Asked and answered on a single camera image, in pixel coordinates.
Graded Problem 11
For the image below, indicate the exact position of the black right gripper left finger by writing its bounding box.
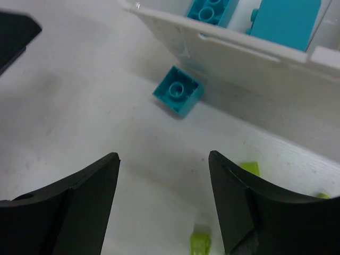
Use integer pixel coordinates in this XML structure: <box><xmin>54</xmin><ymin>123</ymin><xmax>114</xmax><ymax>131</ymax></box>
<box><xmin>1</xmin><ymin>152</ymin><xmax>120</xmax><ymax>254</ymax></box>

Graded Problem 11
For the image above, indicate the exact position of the teal frog lotus brick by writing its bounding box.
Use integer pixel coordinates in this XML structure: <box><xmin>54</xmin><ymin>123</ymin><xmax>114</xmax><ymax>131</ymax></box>
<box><xmin>245</xmin><ymin>0</ymin><xmax>321</xmax><ymax>51</ymax></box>

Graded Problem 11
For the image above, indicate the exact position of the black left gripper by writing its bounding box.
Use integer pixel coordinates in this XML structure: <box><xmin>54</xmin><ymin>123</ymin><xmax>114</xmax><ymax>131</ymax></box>
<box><xmin>1</xmin><ymin>11</ymin><xmax>42</xmax><ymax>73</ymax></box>

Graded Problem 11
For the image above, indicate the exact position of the white three-compartment plastic bin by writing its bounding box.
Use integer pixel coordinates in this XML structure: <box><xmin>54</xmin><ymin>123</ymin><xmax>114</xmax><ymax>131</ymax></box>
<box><xmin>120</xmin><ymin>1</ymin><xmax>339</xmax><ymax>114</ymax></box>

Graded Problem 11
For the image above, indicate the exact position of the teal two-by-two brick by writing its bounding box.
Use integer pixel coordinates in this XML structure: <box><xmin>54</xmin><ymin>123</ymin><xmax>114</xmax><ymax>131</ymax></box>
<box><xmin>152</xmin><ymin>66</ymin><xmax>205</xmax><ymax>117</ymax></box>

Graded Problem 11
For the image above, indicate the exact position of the teal two-by-four brick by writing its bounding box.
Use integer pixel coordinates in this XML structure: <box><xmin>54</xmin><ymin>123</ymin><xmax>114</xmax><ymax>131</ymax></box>
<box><xmin>186</xmin><ymin>0</ymin><xmax>239</xmax><ymax>28</ymax></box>

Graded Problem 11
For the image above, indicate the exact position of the lime green small brick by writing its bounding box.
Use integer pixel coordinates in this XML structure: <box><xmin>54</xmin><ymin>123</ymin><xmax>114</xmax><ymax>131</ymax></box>
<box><xmin>189</xmin><ymin>224</ymin><xmax>211</xmax><ymax>255</ymax></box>
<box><xmin>316</xmin><ymin>192</ymin><xmax>331</xmax><ymax>199</ymax></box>
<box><xmin>240</xmin><ymin>161</ymin><xmax>260</xmax><ymax>177</ymax></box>

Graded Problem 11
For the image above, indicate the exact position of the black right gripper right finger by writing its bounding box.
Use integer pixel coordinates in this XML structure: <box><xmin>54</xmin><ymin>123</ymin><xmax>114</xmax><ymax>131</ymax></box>
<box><xmin>208</xmin><ymin>151</ymin><xmax>339</xmax><ymax>254</ymax></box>

